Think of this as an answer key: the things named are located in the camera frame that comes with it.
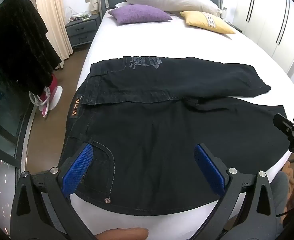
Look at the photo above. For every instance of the yellow cushion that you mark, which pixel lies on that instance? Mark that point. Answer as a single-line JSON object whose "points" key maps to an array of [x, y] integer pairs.
{"points": [[199, 20]]}

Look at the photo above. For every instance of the purple cushion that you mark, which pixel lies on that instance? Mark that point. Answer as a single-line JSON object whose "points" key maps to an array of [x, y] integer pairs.
{"points": [[139, 13]]}

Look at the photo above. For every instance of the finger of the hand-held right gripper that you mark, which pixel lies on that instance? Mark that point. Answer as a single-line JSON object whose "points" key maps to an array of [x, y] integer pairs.
{"points": [[284, 126]]}

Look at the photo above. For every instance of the clear acrylic box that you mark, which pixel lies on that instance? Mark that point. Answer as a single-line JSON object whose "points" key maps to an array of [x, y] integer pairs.
{"points": [[78, 15]]}

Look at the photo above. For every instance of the cream curtain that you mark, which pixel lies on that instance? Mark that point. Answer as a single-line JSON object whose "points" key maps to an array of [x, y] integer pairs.
{"points": [[49, 17]]}

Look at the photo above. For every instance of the white bed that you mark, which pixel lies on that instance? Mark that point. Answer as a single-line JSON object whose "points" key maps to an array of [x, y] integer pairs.
{"points": [[149, 40]]}

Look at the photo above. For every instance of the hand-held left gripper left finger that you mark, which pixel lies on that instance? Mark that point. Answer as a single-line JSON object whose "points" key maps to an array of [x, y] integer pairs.
{"points": [[78, 170]]}

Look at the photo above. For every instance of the grey nightstand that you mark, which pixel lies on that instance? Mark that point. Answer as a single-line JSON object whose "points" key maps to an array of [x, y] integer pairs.
{"points": [[82, 32]]}

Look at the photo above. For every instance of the pink and white floor appliance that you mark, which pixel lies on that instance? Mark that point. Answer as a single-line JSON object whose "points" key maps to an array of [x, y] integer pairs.
{"points": [[53, 90]]}

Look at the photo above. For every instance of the black hanging garment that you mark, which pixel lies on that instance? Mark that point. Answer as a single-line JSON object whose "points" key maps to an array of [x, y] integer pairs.
{"points": [[19, 42]]}

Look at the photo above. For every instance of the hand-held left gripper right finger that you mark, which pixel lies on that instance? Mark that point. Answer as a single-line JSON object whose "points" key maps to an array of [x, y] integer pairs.
{"points": [[209, 170]]}

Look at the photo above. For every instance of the person's left hand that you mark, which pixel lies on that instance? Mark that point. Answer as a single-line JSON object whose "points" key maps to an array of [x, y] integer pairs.
{"points": [[124, 233]]}

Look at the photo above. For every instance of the black denim pants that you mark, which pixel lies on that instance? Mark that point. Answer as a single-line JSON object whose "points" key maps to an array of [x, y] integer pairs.
{"points": [[149, 135]]}

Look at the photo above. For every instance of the white wardrobe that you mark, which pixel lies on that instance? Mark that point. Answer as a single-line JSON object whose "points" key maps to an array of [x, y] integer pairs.
{"points": [[266, 10]]}

